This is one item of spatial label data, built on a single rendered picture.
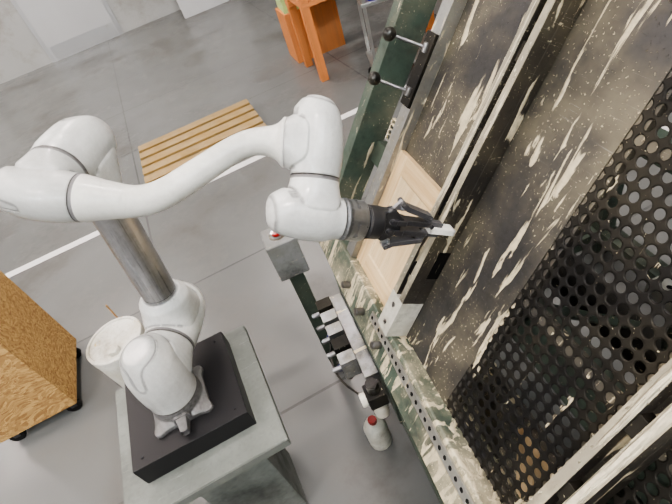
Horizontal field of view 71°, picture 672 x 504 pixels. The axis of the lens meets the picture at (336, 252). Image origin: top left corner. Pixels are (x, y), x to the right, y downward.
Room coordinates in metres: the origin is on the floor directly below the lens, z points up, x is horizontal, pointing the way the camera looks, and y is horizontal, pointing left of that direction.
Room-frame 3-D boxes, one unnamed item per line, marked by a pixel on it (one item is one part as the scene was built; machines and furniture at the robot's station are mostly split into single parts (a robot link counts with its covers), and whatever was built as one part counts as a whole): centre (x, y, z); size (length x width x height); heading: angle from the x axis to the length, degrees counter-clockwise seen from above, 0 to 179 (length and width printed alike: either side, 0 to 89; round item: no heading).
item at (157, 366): (0.90, 0.60, 0.99); 0.18 x 0.16 x 0.22; 164
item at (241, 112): (4.22, 0.84, 0.05); 1.20 x 0.83 x 0.11; 97
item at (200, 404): (0.87, 0.61, 0.86); 0.22 x 0.18 x 0.06; 12
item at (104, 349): (1.75, 1.23, 0.24); 0.32 x 0.30 x 0.47; 11
